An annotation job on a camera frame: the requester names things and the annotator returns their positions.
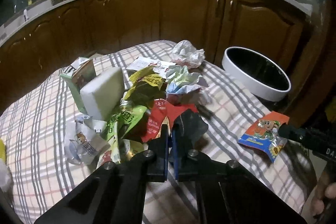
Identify white foam block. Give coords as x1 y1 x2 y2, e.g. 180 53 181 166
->
80 67 125 121

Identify yellow snack bag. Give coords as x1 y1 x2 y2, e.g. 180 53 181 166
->
123 65 166 103

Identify person right hand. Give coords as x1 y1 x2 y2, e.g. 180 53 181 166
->
310 182 336 217

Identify yellow round sponge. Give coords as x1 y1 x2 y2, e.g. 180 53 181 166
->
0 139 6 163

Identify orange cartoon snack bag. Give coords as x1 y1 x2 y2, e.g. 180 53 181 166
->
238 111 289 162

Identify pale blue crumpled paper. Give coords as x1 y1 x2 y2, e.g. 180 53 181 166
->
165 65 209 95

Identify plaid checkered tablecloth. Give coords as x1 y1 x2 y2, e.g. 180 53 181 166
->
0 40 317 224

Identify green snack bag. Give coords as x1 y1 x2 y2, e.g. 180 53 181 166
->
96 105 147 168

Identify black plastic piece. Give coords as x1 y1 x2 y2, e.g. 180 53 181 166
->
174 109 209 147

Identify white bear print wrapper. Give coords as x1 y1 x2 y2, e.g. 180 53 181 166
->
64 115 109 165

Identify white round trash bin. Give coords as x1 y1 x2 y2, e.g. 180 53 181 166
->
222 47 291 102

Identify green white carton box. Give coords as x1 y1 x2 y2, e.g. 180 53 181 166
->
60 57 97 114

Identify white crumpled paper ball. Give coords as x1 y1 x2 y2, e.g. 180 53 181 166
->
170 40 206 69

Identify brown wooden lower cabinets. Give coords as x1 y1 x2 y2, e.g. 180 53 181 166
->
1 0 308 110

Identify red snack wrapper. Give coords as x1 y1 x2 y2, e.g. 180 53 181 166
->
141 99 198 143

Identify white red 1928 box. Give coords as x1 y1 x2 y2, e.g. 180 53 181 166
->
126 56 175 78

